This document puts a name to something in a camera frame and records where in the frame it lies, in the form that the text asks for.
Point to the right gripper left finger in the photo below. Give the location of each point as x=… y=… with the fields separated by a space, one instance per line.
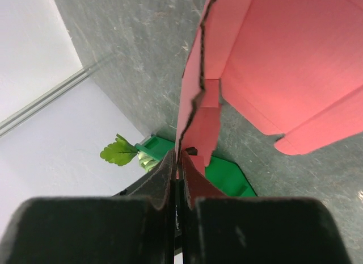
x=134 y=228

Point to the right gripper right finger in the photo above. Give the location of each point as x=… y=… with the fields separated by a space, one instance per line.
x=222 y=229

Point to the pink paper box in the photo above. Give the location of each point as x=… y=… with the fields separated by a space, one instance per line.
x=291 y=67

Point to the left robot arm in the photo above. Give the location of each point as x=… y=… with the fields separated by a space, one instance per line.
x=134 y=186

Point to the green plastic basket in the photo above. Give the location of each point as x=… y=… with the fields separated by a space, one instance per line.
x=223 y=174

